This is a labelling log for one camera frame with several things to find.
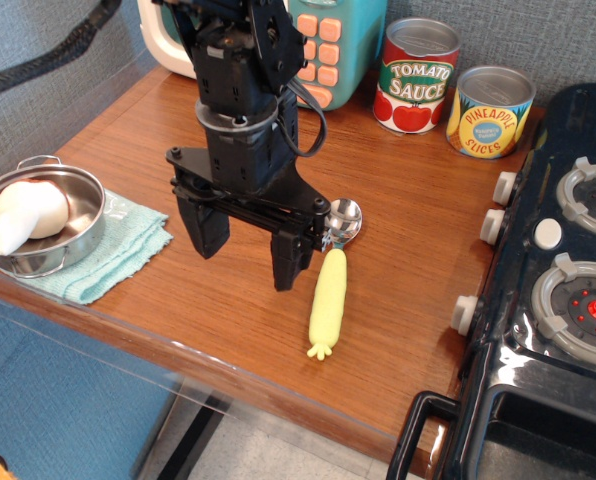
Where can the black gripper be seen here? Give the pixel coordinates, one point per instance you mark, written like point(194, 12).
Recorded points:
point(248, 171)

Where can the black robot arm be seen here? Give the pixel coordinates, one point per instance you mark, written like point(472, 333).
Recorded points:
point(246, 56)

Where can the light teal cloth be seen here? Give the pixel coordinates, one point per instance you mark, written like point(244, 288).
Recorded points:
point(133, 235)

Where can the small steel pot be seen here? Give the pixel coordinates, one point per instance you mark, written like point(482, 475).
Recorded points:
point(83, 231)

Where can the white plush mushroom toy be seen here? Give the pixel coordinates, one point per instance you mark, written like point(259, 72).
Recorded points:
point(31, 209)

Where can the clear acrylic table guard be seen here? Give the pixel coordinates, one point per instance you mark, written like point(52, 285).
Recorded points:
point(230, 336)

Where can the tomato sauce can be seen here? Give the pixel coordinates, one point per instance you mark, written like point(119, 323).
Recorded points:
point(418, 61)

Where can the pineapple slices can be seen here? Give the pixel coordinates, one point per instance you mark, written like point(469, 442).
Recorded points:
point(489, 111)

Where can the black toy stove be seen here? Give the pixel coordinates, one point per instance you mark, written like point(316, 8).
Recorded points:
point(527, 402)

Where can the yellow handled ice cream scoop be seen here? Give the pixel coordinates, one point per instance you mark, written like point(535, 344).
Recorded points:
point(343, 224)

